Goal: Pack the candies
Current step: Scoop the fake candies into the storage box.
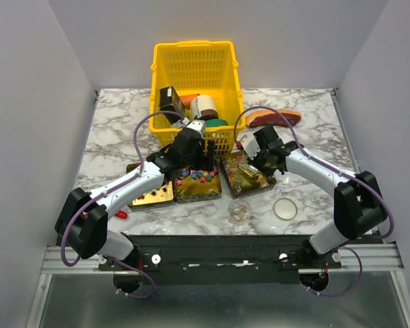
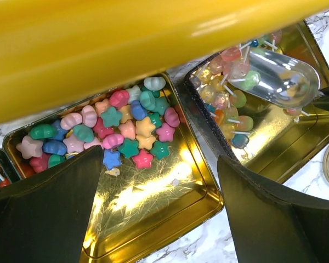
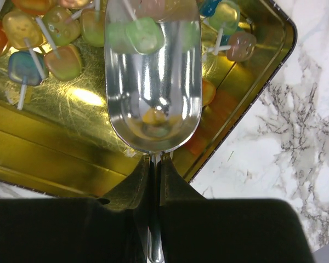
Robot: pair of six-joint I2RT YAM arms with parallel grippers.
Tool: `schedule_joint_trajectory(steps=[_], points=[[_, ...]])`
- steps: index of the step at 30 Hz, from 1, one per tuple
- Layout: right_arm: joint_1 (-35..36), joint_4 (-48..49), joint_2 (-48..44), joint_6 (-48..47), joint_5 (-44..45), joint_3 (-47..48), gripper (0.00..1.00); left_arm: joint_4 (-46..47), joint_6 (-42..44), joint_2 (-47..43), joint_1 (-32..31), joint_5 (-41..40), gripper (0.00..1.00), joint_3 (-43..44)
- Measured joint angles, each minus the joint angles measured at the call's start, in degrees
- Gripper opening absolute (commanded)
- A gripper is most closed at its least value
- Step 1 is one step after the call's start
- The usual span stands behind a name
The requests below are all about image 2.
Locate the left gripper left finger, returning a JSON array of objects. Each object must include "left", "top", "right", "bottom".
[{"left": 0, "top": 146, "right": 103, "bottom": 262}]

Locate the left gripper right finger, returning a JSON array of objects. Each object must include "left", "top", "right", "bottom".
[{"left": 217, "top": 155, "right": 329, "bottom": 262}]

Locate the metal candy scoop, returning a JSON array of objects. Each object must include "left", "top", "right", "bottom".
[{"left": 229, "top": 48, "right": 320, "bottom": 108}]

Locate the gold candy tin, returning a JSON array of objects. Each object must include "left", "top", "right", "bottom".
[
  {"left": 0, "top": 150, "right": 20, "bottom": 188},
  {"left": 3, "top": 73, "right": 223, "bottom": 262},
  {"left": 183, "top": 21, "right": 329, "bottom": 182}
]

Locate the yellow plastic basket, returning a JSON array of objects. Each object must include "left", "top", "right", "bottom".
[{"left": 0, "top": 1, "right": 329, "bottom": 123}]

